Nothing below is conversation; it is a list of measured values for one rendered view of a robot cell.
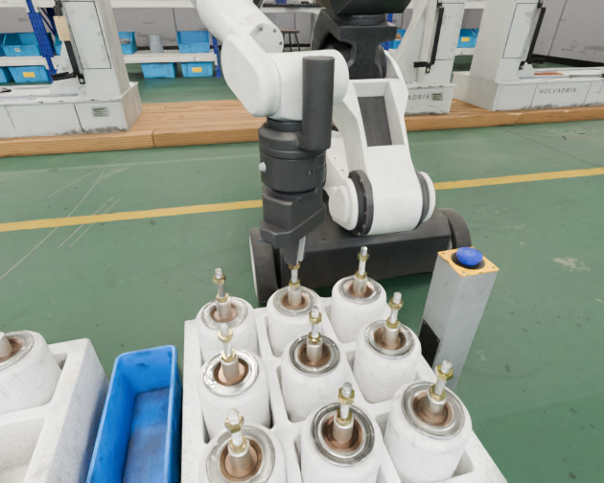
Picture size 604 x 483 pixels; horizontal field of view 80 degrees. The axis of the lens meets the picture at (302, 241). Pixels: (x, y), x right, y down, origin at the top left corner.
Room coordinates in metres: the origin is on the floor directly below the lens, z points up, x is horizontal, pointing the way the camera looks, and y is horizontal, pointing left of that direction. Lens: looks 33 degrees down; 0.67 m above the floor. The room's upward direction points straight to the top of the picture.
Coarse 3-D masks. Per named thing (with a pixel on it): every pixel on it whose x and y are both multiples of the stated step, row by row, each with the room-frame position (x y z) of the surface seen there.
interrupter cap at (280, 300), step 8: (288, 288) 0.49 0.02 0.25; (304, 288) 0.49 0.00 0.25; (280, 296) 0.47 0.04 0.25; (288, 296) 0.47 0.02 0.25; (304, 296) 0.47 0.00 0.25; (312, 296) 0.47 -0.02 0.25; (280, 304) 0.45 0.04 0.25; (288, 304) 0.45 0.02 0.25; (304, 304) 0.45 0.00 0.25; (312, 304) 0.45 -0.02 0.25; (280, 312) 0.43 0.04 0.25; (288, 312) 0.43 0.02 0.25; (296, 312) 0.43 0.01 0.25; (304, 312) 0.43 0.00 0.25
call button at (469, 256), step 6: (456, 252) 0.50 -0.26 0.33; (462, 252) 0.49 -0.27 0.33; (468, 252) 0.49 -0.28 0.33; (474, 252) 0.49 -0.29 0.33; (462, 258) 0.48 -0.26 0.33; (468, 258) 0.48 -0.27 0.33; (474, 258) 0.48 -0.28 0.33; (480, 258) 0.48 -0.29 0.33; (468, 264) 0.48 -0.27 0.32; (474, 264) 0.48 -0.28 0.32
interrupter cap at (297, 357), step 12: (300, 336) 0.38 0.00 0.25; (324, 336) 0.38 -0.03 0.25; (300, 348) 0.36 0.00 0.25; (324, 348) 0.36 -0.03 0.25; (336, 348) 0.36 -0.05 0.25; (300, 360) 0.34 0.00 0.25; (324, 360) 0.34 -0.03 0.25; (336, 360) 0.34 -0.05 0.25; (300, 372) 0.32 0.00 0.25; (312, 372) 0.32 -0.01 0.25; (324, 372) 0.32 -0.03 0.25
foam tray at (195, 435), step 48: (192, 336) 0.45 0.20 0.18; (336, 336) 0.45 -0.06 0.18; (192, 384) 0.35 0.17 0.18; (192, 432) 0.27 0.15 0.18; (288, 432) 0.27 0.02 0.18; (384, 432) 0.31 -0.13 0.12; (192, 480) 0.21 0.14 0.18; (288, 480) 0.22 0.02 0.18; (384, 480) 0.22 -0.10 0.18; (480, 480) 0.21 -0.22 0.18
